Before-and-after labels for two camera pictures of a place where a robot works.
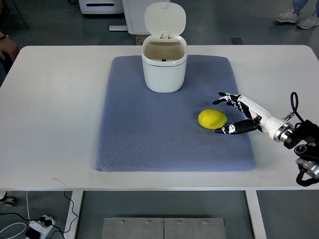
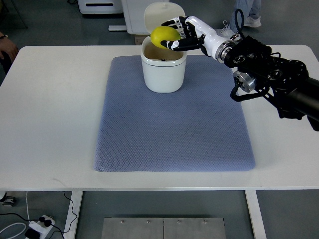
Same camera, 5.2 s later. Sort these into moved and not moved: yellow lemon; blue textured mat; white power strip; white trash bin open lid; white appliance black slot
Moved: yellow lemon
Not moved: white appliance black slot; white power strip; blue textured mat; white trash bin open lid
